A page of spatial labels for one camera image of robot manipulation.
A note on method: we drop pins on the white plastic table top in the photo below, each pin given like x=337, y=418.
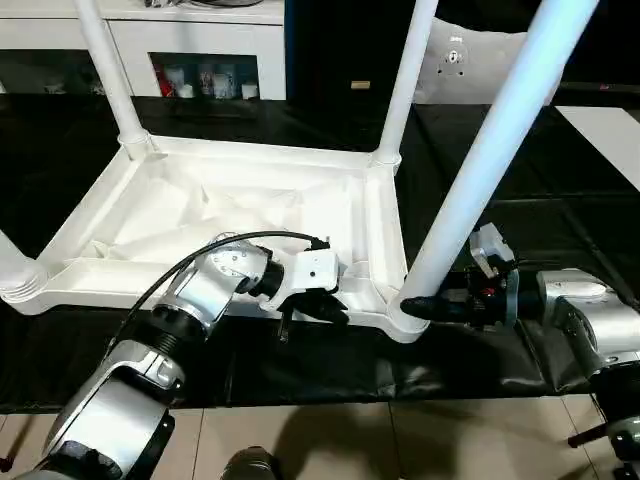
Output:
x=220, y=200

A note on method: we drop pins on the white plastic table leg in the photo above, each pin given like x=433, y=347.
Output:
x=500, y=150
x=110, y=70
x=18, y=275
x=405, y=75

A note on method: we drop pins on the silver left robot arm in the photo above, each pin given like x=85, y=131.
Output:
x=170, y=340

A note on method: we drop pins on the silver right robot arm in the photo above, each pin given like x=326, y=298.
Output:
x=590, y=330

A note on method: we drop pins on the black work mat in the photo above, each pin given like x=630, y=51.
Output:
x=300, y=380

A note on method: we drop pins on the white sheet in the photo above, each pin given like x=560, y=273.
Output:
x=605, y=135

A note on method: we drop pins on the small yellow label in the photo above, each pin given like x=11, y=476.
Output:
x=360, y=85

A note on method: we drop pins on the grey cushion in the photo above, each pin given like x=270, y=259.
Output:
x=480, y=65

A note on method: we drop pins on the white glass-door sideboard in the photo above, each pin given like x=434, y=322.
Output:
x=180, y=40

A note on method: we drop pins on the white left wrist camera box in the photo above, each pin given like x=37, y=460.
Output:
x=310, y=270

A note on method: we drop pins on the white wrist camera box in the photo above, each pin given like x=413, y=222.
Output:
x=310, y=270
x=490, y=245

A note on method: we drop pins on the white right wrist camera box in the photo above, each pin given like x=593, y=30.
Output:
x=490, y=245

